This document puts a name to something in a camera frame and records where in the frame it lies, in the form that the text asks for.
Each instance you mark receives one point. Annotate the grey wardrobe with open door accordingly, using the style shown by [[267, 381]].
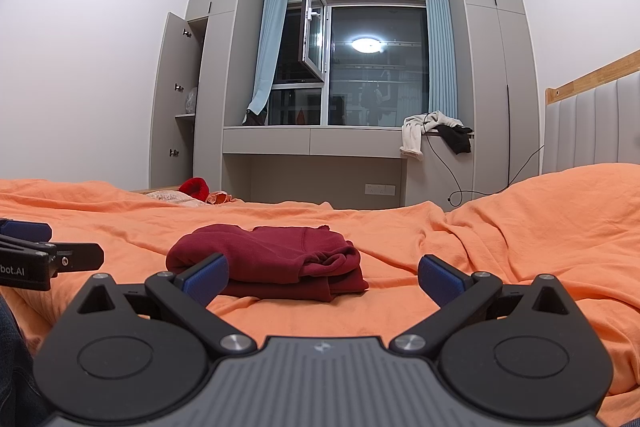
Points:
[[215, 107]]

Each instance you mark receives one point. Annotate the grey padded wooden headboard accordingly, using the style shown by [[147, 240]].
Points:
[[590, 132]]

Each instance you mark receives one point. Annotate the orange blanket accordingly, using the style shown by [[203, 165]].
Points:
[[500, 257]]

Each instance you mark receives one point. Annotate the blue pleated curtain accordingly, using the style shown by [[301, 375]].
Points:
[[442, 47]]

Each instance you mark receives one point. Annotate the light blue sheer curtain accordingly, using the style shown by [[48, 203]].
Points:
[[267, 47]]

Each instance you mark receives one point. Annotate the open window sash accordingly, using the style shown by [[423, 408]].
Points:
[[312, 42]]

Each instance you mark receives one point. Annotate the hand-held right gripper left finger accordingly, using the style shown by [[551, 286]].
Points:
[[207, 279]]

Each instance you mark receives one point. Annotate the grey built-in window desk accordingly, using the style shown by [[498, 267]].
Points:
[[270, 141]]

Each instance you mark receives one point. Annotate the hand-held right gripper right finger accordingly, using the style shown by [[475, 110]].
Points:
[[442, 279]]

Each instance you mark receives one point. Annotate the white garment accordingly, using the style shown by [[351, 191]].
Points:
[[411, 139]]

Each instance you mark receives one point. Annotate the floral bed sheet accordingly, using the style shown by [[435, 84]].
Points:
[[170, 197]]

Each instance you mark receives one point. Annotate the person's left leg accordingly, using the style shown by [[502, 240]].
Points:
[[12, 357]]

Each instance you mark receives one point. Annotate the red plush item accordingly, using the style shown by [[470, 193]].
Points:
[[194, 187]]

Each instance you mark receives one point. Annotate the dark bag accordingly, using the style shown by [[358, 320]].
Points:
[[255, 119]]

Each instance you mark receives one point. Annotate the large window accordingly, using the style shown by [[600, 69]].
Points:
[[350, 77]]

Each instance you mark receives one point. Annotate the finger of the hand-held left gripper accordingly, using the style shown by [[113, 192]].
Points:
[[25, 229], [80, 256]]

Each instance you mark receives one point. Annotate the black garment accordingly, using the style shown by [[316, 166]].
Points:
[[457, 141]]

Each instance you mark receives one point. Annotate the plastic bag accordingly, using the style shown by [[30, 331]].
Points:
[[191, 102]]

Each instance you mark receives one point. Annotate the grey closed wardrobe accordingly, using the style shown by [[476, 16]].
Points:
[[487, 82]]

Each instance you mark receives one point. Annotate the white wall socket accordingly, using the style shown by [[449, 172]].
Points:
[[380, 189]]

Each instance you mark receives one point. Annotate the dark red long-sleeve shirt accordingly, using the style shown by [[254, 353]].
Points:
[[280, 257]]

